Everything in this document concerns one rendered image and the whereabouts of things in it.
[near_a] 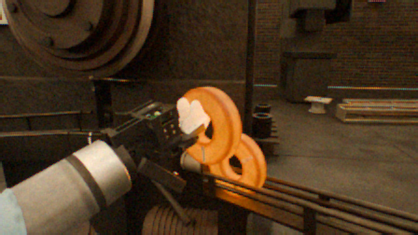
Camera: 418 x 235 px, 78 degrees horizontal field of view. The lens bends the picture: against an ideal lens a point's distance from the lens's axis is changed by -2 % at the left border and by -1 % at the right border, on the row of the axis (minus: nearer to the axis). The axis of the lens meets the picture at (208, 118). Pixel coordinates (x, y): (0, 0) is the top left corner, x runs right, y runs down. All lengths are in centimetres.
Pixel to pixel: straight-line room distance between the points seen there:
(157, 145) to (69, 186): 14
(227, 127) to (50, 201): 29
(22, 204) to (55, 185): 4
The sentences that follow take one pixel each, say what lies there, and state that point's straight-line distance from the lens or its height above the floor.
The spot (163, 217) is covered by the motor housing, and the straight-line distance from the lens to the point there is 78.
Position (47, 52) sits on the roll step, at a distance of 92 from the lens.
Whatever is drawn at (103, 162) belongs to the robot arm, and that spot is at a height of 83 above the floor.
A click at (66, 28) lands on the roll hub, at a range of 80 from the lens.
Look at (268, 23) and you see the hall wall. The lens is 685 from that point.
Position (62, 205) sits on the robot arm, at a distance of 37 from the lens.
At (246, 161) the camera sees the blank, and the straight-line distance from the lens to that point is 60.
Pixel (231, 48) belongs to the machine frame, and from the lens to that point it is 88.
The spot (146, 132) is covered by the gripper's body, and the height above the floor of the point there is 85.
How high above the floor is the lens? 98
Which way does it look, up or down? 15 degrees down
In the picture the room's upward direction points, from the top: straight up
